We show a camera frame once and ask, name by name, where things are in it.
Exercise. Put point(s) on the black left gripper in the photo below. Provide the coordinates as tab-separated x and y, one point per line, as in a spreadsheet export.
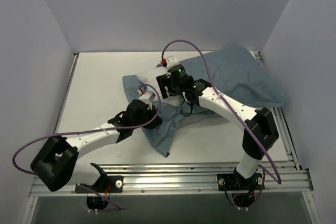
153	118

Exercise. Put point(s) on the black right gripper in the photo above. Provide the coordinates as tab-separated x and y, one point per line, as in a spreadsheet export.
163	86

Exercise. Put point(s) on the blue plaid pillowcase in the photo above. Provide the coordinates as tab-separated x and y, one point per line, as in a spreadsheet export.
227	82

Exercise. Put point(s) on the white pillow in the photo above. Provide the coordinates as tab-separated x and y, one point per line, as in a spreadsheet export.
175	110

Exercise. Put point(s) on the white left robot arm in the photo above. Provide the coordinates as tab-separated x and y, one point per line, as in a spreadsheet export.
56	162

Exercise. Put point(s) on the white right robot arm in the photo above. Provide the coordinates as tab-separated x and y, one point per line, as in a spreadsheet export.
258	126

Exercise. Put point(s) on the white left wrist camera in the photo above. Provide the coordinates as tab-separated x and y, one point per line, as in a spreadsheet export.
147	98

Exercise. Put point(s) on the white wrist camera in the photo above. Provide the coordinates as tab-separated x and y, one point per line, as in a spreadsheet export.
169	62
147	98

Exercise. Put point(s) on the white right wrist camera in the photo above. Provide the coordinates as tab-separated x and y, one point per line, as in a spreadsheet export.
169	62

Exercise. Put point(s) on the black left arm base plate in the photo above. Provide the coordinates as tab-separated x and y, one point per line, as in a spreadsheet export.
108	184

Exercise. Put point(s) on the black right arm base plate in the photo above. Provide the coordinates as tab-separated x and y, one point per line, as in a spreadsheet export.
235	182

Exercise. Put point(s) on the aluminium right side rail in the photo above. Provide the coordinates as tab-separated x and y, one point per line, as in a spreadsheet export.
285	136

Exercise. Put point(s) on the aluminium front rail frame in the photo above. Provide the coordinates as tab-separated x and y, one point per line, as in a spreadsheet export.
180	193

